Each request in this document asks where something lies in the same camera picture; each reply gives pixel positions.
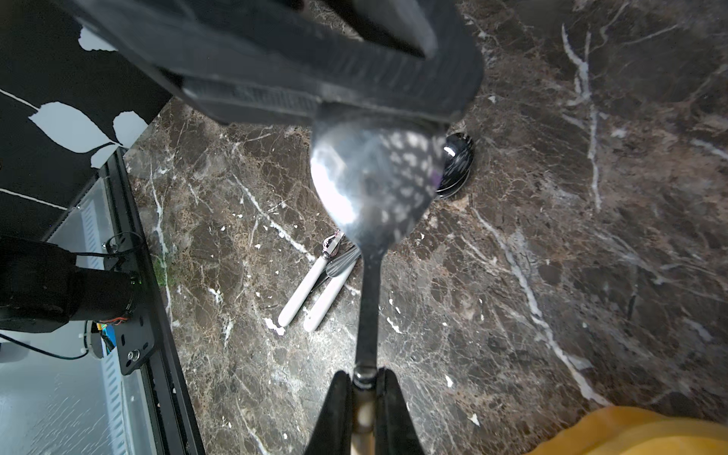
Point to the black front mounting rail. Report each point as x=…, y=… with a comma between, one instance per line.
x=145, y=340

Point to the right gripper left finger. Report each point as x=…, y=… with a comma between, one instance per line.
x=332, y=434

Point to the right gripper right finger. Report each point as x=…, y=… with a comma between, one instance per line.
x=395, y=433

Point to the yellow plastic storage box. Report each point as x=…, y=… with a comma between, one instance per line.
x=629, y=430

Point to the spoon with wooden handle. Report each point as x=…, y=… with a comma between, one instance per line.
x=376, y=175

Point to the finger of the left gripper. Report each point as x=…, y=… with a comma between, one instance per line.
x=268, y=62

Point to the white perforated strip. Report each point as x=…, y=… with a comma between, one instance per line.
x=100, y=245

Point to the black round spoon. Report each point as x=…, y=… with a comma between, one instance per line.
x=459, y=150

